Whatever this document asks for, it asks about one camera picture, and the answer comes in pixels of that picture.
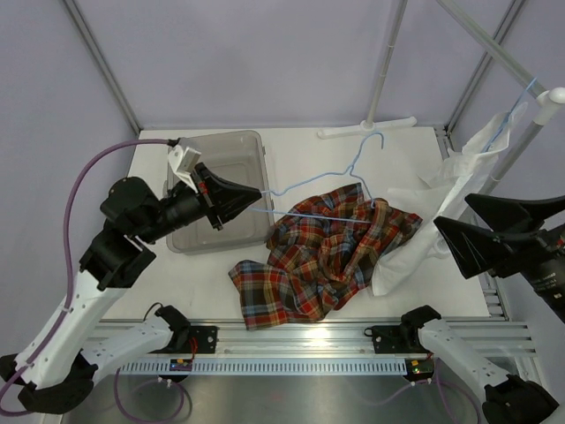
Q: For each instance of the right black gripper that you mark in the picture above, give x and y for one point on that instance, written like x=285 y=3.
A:
x=476 y=247

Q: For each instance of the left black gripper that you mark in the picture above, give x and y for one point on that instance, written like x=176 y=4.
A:
x=222 y=197

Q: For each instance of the red plaid shirt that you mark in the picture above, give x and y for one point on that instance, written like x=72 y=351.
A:
x=320 y=255

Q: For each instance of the light blue wire hanger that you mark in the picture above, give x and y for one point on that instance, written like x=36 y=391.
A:
x=303 y=168

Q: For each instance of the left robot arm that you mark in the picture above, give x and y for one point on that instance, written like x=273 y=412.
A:
x=56 y=373

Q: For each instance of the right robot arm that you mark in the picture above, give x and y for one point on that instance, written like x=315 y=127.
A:
x=504 y=397

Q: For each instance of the white shirt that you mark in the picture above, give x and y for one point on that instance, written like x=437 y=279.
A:
x=462 y=173

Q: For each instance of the grey translucent plastic bin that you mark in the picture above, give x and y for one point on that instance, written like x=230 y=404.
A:
x=238 y=157

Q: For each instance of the white clothes rack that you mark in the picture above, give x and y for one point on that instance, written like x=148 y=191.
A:
x=549 y=101

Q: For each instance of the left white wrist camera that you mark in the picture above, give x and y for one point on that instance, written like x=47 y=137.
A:
x=182 y=158

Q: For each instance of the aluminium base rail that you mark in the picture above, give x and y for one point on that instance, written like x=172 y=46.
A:
x=340 y=339

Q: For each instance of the white slotted cable duct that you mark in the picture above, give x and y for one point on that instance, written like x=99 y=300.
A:
x=274 y=366

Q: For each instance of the left aluminium frame post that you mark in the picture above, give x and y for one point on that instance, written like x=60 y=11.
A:
x=88 y=38

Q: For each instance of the aluminium frame post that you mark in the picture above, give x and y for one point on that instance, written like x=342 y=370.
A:
x=485 y=63
x=88 y=38

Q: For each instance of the right aluminium frame post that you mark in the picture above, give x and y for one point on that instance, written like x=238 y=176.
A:
x=485 y=63

